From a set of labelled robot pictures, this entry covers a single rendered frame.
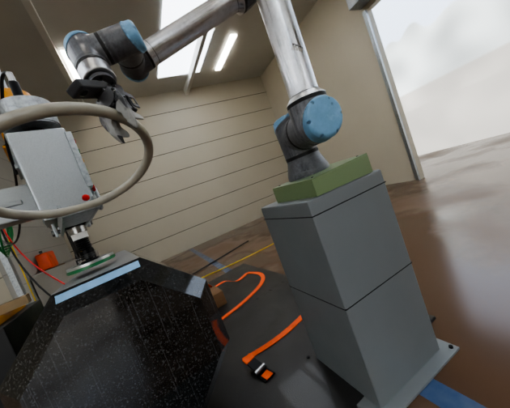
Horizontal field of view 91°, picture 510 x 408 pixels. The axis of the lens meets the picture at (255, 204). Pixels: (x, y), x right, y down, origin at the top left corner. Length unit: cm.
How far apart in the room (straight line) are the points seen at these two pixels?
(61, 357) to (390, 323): 126
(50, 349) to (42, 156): 82
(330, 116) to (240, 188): 627
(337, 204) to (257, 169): 650
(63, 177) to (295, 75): 114
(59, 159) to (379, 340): 161
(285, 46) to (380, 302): 101
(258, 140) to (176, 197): 293
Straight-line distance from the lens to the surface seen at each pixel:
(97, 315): 124
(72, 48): 98
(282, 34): 105
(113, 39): 97
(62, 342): 128
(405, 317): 129
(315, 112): 92
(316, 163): 108
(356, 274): 105
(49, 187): 149
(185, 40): 115
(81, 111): 76
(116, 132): 79
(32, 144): 155
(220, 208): 689
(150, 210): 664
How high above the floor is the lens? 97
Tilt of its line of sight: 4 degrees down
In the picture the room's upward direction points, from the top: 21 degrees counter-clockwise
